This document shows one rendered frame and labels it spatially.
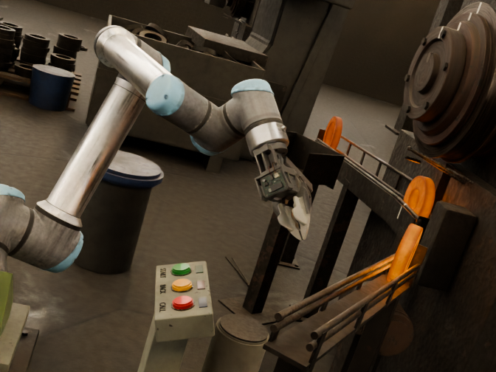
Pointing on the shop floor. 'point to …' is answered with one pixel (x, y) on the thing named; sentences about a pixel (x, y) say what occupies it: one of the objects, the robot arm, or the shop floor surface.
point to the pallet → (10, 66)
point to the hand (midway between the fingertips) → (302, 235)
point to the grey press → (286, 51)
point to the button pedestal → (176, 319)
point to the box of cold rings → (186, 46)
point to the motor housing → (347, 348)
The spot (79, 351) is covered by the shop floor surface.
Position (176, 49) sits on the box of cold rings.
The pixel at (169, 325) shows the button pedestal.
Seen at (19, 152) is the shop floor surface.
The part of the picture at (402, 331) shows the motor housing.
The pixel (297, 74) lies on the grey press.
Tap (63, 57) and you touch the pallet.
